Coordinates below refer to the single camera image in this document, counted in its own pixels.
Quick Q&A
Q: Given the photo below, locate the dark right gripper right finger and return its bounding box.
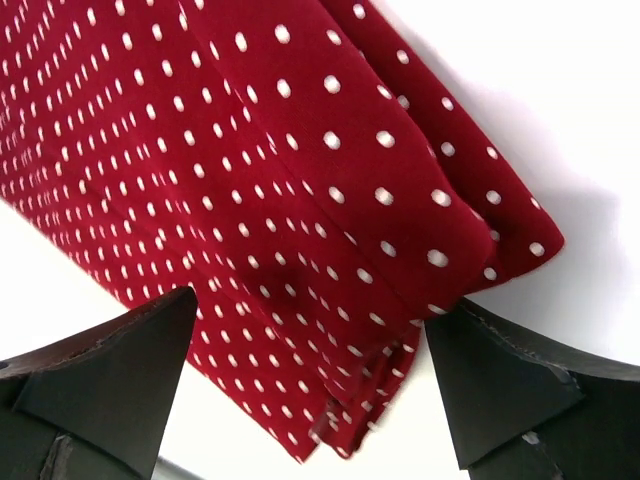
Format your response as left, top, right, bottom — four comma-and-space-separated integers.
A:
426, 300, 639, 480

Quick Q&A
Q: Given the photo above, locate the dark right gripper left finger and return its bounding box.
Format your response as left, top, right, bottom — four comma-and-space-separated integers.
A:
1, 287, 198, 480

